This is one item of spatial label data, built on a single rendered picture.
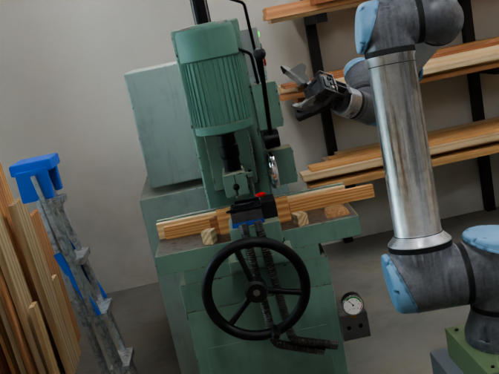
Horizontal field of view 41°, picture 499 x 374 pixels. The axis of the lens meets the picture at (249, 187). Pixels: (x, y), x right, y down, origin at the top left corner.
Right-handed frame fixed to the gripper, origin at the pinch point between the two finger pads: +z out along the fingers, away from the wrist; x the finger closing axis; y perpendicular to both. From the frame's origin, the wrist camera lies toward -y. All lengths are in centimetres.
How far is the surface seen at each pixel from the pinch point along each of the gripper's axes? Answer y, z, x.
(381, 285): -123, -163, -14
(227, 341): -54, -5, 55
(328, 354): -41, -31, 62
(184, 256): -43, 13, 34
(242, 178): -26.5, -0.3, 14.3
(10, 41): -192, 20, -191
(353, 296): -21, -27, 53
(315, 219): -19.1, -18.3, 29.7
